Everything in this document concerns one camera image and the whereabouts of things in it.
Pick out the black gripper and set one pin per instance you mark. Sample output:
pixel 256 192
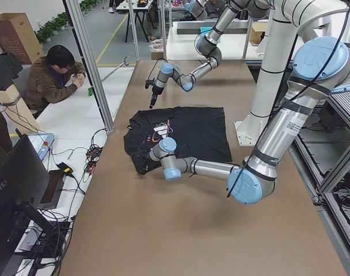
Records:
pixel 156 89

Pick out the black t-shirt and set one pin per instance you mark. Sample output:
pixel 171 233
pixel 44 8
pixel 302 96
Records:
pixel 198 132

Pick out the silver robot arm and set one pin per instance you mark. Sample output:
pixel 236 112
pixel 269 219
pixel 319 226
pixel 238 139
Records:
pixel 207 47
pixel 307 58

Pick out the seated person in brown jacket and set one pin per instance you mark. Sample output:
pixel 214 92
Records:
pixel 53 78

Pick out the black power adapter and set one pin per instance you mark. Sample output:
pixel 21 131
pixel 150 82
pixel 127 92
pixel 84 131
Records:
pixel 66 168

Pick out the robot teach pendant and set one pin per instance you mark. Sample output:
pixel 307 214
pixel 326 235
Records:
pixel 42 143

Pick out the cardboard box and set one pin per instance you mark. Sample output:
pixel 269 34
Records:
pixel 18 37

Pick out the black computer monitor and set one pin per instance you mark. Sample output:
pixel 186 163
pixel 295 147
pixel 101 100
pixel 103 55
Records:
pixel 23 181

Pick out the striped aluminium workbench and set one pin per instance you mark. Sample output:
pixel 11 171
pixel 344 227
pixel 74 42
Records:
pixel 321 152

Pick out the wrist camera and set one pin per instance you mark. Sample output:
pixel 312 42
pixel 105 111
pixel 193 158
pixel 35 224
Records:
pixel 148 83

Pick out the power strip with cables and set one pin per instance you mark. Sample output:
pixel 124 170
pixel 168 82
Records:
pixel 92 156

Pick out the aluminium frame cage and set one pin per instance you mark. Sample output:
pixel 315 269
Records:
pixel 78 27

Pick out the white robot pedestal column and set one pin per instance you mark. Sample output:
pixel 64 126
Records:
pixel 280 39

